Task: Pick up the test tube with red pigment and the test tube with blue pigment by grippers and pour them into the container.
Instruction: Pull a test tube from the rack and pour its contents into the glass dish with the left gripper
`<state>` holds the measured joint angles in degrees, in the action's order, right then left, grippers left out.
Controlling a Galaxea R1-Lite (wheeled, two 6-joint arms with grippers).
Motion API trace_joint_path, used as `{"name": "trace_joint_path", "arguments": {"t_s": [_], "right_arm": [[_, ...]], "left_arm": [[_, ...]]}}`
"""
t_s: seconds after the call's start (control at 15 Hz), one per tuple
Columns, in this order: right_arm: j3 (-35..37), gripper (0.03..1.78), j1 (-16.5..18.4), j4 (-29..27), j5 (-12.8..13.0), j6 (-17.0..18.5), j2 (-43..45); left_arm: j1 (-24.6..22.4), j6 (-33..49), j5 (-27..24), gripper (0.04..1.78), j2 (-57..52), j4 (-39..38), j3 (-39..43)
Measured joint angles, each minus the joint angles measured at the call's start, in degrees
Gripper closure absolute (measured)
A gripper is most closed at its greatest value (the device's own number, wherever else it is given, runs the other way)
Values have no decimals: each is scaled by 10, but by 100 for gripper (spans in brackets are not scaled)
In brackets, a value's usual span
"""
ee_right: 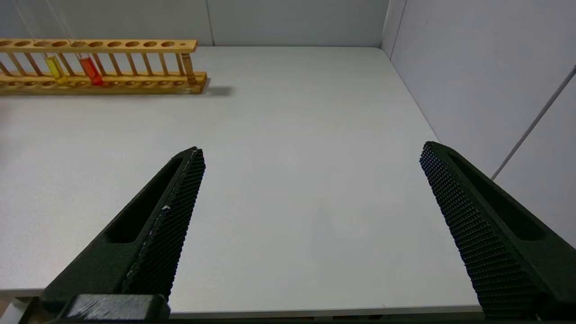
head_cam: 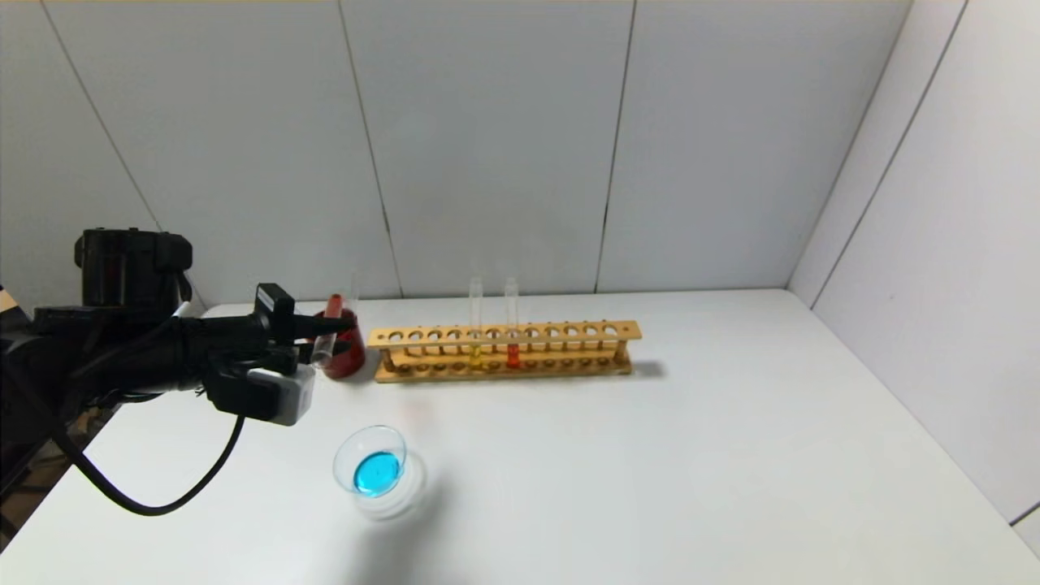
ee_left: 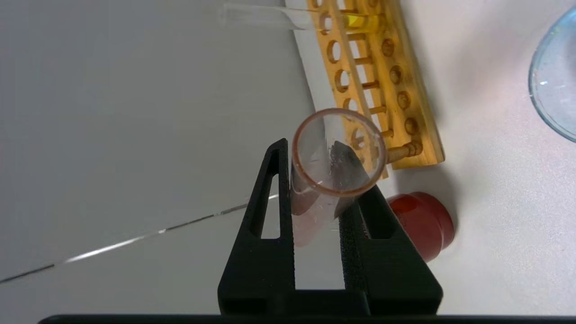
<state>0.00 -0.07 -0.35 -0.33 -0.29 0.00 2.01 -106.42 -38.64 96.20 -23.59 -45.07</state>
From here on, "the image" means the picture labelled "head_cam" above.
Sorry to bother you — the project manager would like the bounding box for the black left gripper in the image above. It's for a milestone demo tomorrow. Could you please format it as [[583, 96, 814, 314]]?
[[184, 282, 354, 358]]

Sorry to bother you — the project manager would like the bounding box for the test tube with orange-red pigment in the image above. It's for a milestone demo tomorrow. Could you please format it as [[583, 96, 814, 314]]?
[[311, 293, 345, 366]]

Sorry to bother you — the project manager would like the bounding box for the test tube with yellow pigment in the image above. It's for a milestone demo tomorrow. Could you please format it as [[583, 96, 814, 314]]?
[[468, 276, 485, 371]]

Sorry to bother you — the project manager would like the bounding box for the wooden test tube rack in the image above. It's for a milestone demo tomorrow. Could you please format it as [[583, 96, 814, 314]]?
[[367, 320, 643, 384]]

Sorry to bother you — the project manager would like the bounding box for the test tube with red pigment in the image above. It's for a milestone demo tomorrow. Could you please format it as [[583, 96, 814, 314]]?
[[505, 276, 522, 371]]

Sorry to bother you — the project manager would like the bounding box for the dark red plastic cup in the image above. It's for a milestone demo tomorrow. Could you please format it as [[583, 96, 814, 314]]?
[[313, 309, 366, 380]]

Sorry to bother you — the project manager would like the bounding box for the clear glass dish with spout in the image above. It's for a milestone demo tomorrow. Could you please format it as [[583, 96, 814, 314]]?
[[331, 424, 427, 519]]

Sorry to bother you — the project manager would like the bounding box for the white wrist camera on bracket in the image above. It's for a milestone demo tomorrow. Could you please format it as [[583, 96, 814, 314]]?
[[203, 364, 316, 427]]

